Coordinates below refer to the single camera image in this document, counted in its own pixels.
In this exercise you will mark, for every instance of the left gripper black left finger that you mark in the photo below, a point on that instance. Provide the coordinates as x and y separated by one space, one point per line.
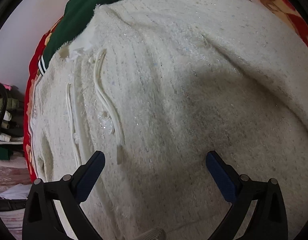
41 219

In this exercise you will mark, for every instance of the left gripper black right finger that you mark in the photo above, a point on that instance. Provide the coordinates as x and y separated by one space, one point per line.
269 219

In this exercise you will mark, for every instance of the white fuzzy knit sweater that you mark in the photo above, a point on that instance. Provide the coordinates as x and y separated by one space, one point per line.
157 84

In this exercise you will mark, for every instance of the clothes rack with hanging clothes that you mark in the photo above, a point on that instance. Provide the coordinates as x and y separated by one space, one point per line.
11 122

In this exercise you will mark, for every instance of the dark green folded garment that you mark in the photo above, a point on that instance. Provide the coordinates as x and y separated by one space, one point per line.
77 15

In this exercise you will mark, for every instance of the red floral blanket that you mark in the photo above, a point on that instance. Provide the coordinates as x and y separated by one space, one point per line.
293 12

